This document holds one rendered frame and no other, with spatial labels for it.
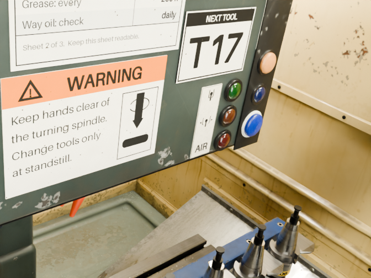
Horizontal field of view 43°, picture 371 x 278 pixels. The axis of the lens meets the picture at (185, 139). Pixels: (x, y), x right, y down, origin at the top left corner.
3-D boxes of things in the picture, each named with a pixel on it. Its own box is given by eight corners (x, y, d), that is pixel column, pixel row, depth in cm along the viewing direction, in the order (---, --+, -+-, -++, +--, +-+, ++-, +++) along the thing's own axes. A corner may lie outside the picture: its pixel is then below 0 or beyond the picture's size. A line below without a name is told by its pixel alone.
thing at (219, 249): (216, 260, 81) (219, 244, 79) (223, 265, 80) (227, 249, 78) (209, 264, 80) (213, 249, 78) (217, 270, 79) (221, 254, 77)
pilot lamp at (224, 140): (229, 147, 56) (233, 131, 55) (217, 152, 55) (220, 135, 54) (226, 145, 57) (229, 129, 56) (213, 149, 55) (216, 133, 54)
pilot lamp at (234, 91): (240, 99, 53) (244, 80, 52) (227, 102, 52) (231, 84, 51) (237, 96, 54) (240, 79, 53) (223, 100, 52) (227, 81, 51)
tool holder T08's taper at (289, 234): (285, 238, 100) (293, 212, 97) (300, 251, 97) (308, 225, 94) (269, 243, 97) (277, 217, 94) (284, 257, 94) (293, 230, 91)
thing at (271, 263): (287, 269, 94) (289, 266, 94) (271, 280, 91) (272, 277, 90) (261, 249, 98) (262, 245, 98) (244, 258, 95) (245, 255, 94)
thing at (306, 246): (318, 248, 101) (319, 245, 101) (304, 258, 98) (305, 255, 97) (292, 230, 105) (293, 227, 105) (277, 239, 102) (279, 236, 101)
